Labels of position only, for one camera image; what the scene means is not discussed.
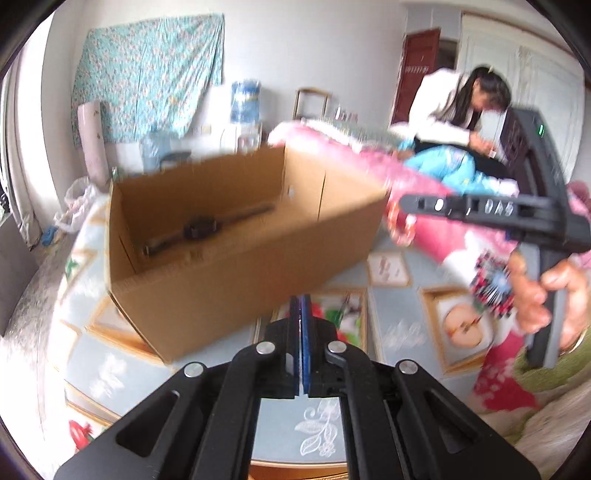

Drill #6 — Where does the dark red wooden door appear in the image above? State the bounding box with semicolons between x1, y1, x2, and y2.
392;28;441;125

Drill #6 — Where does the person's right hand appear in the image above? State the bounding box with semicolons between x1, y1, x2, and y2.
505;251;591;356

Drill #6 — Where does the wooden chair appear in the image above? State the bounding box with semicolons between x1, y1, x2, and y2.
293;88;333;121

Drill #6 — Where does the brown cardboard box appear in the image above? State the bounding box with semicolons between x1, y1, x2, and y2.
105;144;391;363

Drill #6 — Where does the pink floral blanket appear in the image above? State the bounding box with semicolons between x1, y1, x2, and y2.
268;117;591;411

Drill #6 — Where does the teal floral hanging cloth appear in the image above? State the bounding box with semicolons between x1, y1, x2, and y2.
71;13;226;144

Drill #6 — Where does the clear empty water jug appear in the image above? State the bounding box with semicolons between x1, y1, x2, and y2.
140;131;175;172

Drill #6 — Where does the pink bead bracelet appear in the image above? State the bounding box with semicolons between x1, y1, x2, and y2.
387;203;419;244

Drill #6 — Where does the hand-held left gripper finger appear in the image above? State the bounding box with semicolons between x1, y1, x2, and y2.
54;294;302;480
301;294;541;480

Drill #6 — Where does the pink rolled mat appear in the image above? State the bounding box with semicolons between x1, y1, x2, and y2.
76;102;112;191

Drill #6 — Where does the cream fluffy blanket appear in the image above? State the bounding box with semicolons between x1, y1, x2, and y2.
508;355;589;478

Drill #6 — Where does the fruit-print tablecloth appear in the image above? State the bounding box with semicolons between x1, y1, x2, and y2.
46;198;509;476

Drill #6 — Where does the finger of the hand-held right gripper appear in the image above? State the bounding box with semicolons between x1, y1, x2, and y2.
401;194;467;220

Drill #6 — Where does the white wardrobe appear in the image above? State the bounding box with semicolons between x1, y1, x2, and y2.
455;11;587;185

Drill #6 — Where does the black wristwatch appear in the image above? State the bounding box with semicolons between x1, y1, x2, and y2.
143;205;275;256

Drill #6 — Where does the white lace cloth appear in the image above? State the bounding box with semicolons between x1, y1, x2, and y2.
272;117;398;148

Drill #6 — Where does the white plastic bag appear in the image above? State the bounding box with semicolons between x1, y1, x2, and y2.
54;175;100;233

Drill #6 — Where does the blue water jug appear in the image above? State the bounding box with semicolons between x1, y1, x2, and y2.
230;79;262;124

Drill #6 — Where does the grey cabinet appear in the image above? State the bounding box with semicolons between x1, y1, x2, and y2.
0;215;40;337

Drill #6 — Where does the white water dispenser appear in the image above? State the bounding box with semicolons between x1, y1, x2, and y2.
210;122;264;153

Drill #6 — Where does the grey curtain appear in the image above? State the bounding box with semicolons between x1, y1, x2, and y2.
0;60;42;247

